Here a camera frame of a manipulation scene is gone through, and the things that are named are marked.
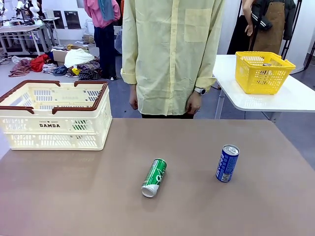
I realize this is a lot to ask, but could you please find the person's right hand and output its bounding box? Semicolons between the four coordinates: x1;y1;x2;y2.
129;94;139;111

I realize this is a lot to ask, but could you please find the person's left hand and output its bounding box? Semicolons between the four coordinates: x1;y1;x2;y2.
186;92;203;116

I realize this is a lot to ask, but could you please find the blue drink can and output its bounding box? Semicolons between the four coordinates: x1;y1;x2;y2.
216;144;240;183

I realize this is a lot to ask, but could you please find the yellow plastic basket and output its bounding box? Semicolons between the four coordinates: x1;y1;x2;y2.
235;51;296;95

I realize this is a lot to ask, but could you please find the cream plastic shopping basket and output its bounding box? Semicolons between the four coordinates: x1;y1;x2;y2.
0;80;113;151

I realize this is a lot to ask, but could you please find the person in yellow shirt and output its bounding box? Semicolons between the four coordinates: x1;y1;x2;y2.
120;0;225;120

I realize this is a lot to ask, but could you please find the dark patterned cloth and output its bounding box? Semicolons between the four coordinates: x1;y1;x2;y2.
76;60;102;81

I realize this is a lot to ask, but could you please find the white cloth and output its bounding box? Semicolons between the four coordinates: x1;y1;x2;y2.
63;48;95;69

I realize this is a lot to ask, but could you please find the blue cloth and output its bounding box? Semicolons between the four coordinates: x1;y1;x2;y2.
53;65;68;77

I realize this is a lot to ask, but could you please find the black-clothed figure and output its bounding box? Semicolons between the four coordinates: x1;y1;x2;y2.
226;0;256;55

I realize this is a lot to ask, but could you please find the white side table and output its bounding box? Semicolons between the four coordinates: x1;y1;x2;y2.
212;54;315;120

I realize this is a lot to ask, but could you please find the cardboard box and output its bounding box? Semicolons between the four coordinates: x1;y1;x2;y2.
51;48;72;67

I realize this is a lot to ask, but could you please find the teal scarf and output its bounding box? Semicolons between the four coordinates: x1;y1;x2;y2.
98;0;115;22

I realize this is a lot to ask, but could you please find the person in pink jacket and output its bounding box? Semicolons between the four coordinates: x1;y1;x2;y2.
83;0;122;81

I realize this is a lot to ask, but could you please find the red cloth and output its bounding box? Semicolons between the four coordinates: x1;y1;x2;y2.
30;54;49;73

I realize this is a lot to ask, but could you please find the brown apron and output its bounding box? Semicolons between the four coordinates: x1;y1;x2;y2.
249;0;286;55

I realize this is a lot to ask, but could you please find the black striped jacket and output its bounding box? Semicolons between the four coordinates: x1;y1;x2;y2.
251;0;273;31

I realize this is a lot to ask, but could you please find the pink patterned cloth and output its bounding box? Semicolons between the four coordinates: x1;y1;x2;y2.
8;58;32;78

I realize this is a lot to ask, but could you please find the dark grey hanging jacket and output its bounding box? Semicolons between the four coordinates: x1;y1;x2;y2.
283;0;297;41

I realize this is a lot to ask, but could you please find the grey desk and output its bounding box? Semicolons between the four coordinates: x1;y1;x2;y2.
0;24;50;57

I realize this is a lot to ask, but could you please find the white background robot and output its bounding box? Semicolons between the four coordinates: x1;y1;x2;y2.
23;0;42;25

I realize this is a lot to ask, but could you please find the brown basket handle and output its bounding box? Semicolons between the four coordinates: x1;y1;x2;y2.
0;80;61;115
52;81;109;115

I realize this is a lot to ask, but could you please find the black wall panel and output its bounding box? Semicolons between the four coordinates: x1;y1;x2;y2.
53;10;65;30
63;10;82;30

